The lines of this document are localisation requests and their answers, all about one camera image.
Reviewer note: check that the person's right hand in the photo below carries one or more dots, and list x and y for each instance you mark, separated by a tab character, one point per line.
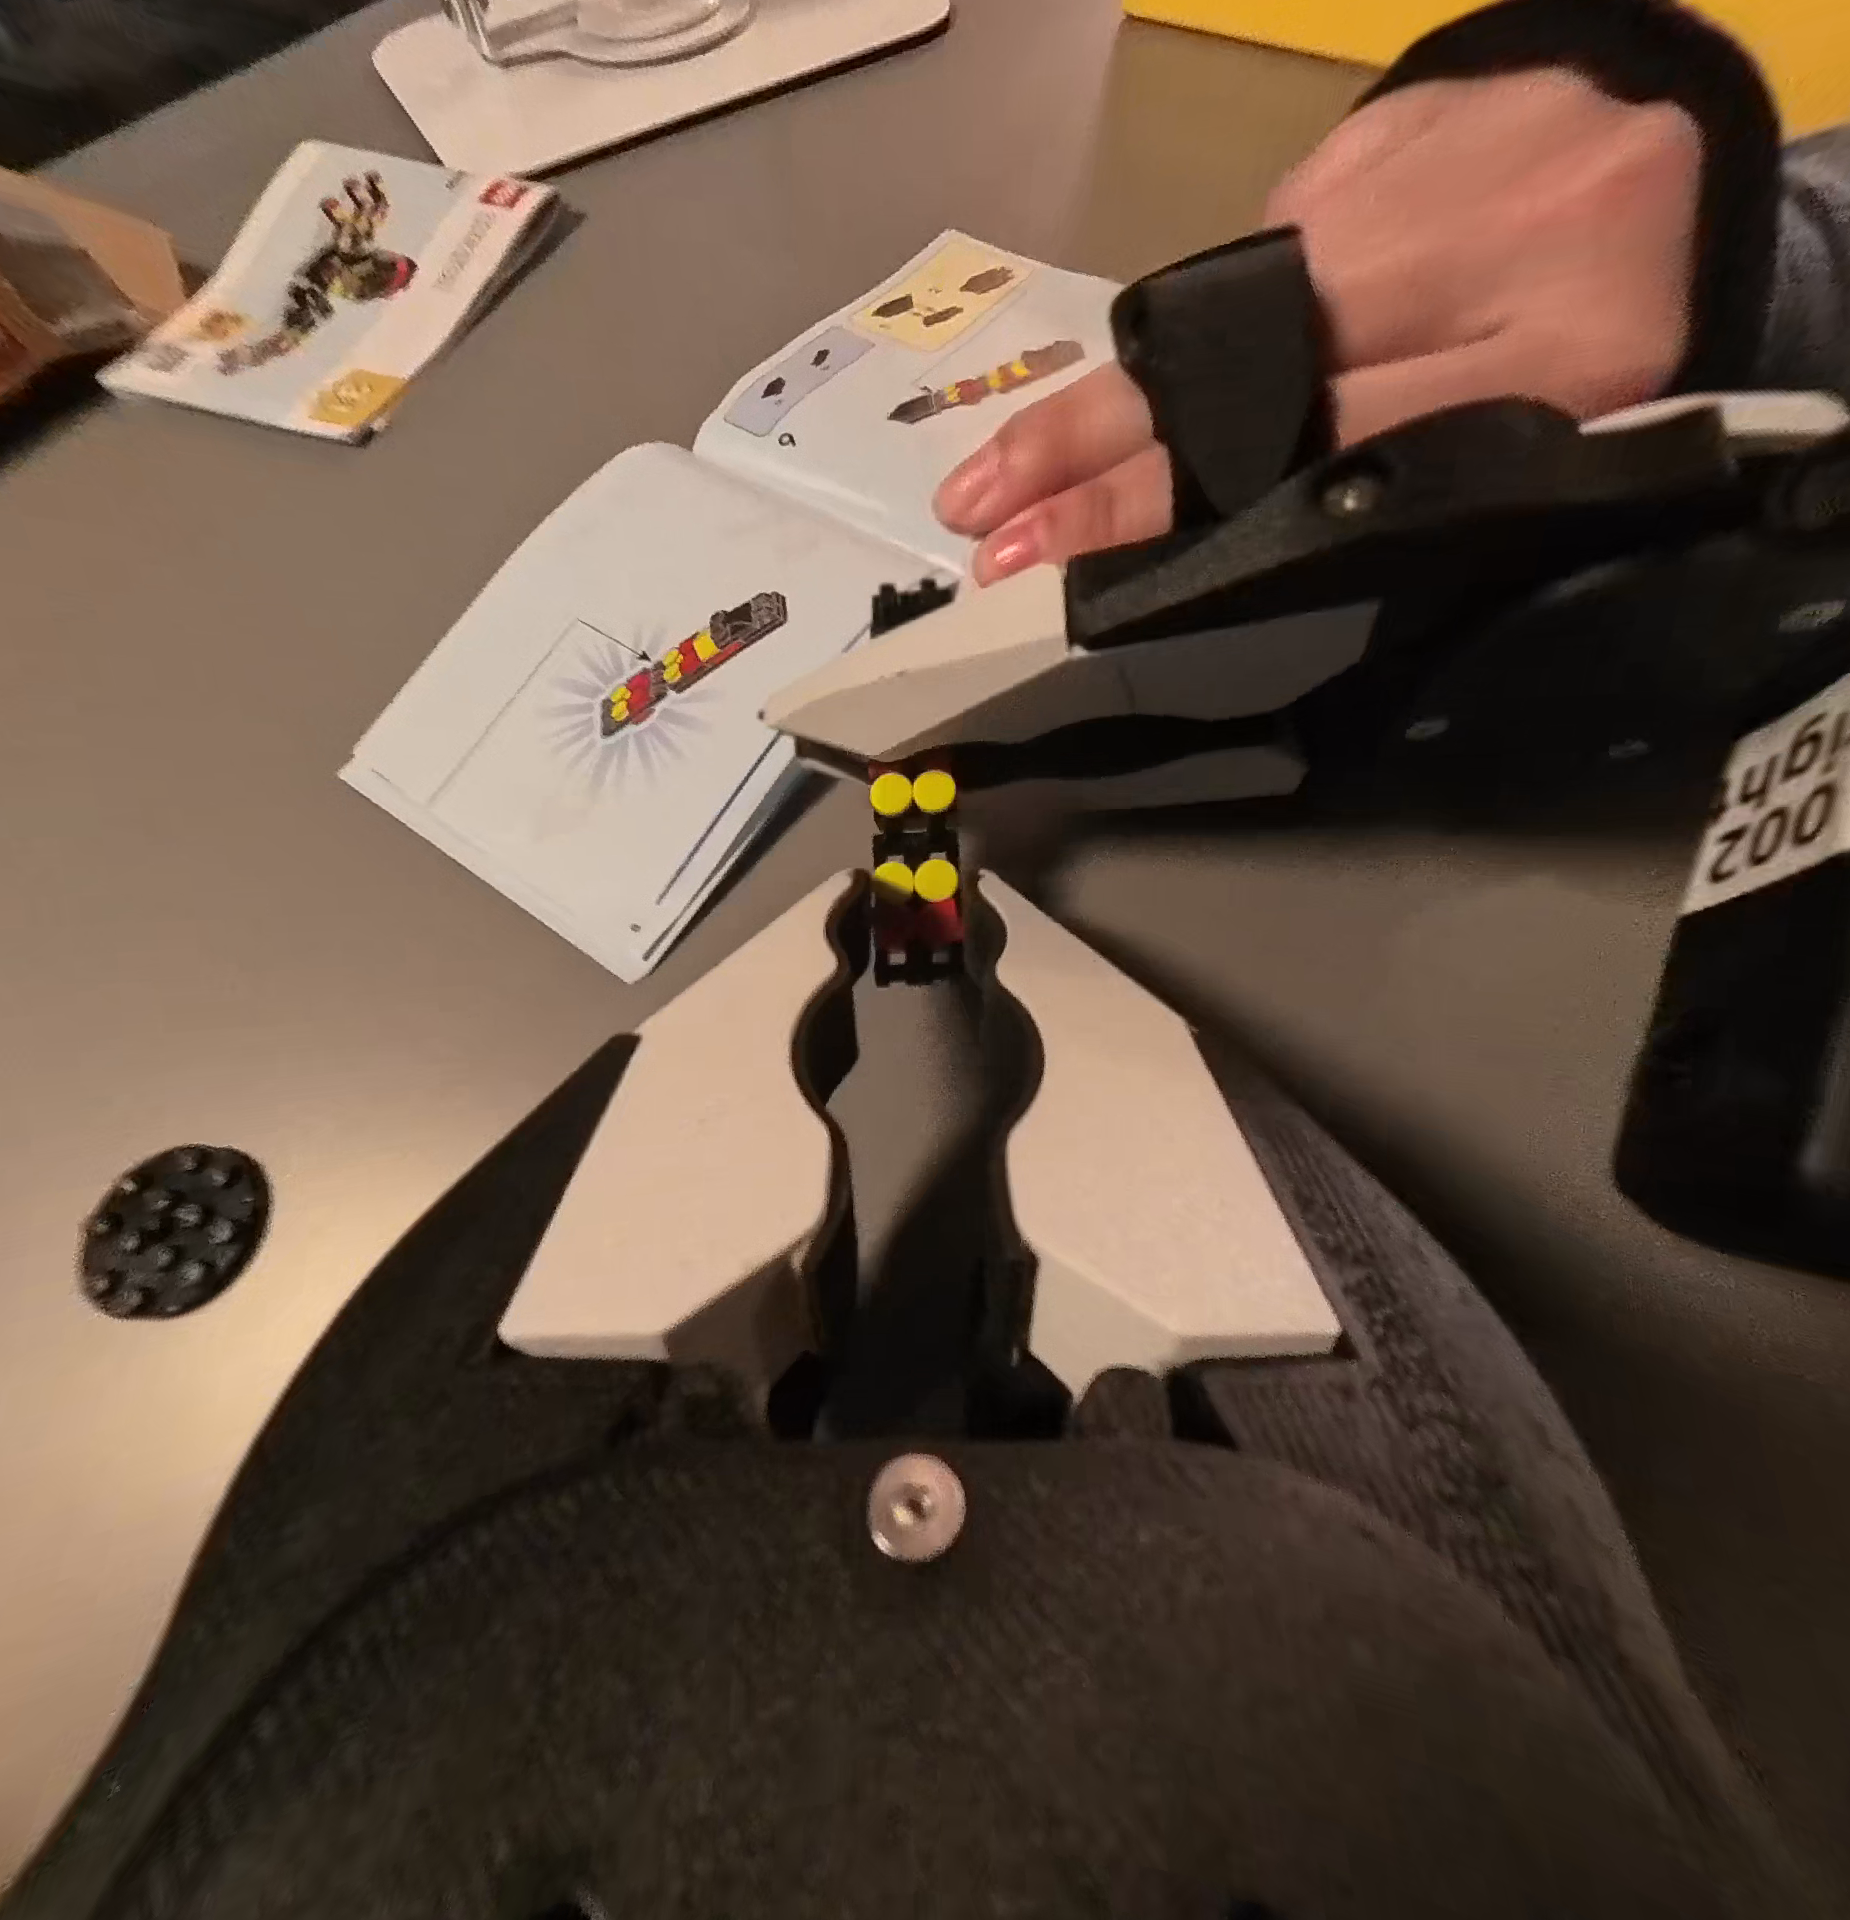
1496	224

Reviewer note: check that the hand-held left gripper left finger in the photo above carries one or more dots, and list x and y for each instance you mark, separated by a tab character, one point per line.
687	1184

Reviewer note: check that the brown cardboard box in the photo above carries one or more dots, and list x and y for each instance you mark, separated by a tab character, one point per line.
57	284

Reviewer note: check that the long red yellow lego assembly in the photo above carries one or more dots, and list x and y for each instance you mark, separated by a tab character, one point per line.
910	792

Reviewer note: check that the yellow plastic tray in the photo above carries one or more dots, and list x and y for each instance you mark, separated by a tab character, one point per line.
1257	27

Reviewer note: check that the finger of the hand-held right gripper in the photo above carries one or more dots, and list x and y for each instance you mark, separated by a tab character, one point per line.
1167	773
941	673

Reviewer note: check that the wooden laptop stand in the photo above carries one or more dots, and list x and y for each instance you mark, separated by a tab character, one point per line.
687	119

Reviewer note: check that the open lego instruction booklet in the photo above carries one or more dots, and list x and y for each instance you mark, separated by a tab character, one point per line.
565	600

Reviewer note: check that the closed lego instruction booklet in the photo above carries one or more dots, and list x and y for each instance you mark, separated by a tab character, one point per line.
341	284

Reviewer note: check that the short red yellow lego segment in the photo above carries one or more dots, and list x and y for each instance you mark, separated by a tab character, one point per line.
917	915

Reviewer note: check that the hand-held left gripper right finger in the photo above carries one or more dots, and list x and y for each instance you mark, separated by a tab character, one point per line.
1167	1184

